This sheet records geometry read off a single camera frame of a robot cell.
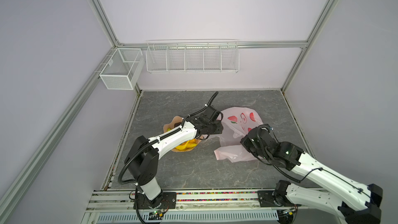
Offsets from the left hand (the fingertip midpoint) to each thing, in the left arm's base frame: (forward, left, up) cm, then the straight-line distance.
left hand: (221, 130), depth 83 cm
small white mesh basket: (+46, +59, +9) cm, 75 cm away
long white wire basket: (+47, +14, +16) cm, 51 cm away
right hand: (-9, -7, +5) cm, 12 cm away
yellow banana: (-4, +18, -7) cm, 19 cm away
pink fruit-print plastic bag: (+3, -8, +3) cm, 9 cm away
